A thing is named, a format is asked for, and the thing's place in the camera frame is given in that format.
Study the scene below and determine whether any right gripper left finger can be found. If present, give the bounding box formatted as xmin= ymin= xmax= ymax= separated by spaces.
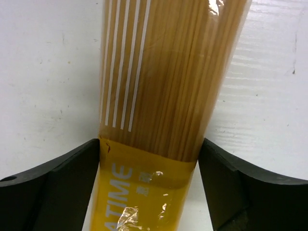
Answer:
xmin=0 ymin=139 xmax=100 ymax=231

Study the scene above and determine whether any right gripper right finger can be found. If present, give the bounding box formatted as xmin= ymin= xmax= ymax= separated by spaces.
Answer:
xmin=198 ymin=139 xmax=308 ymax=231

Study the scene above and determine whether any yellow spaghetti bag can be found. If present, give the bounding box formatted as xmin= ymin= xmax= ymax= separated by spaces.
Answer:
xmin=90 ymin=0 xmax=251 ymax=231

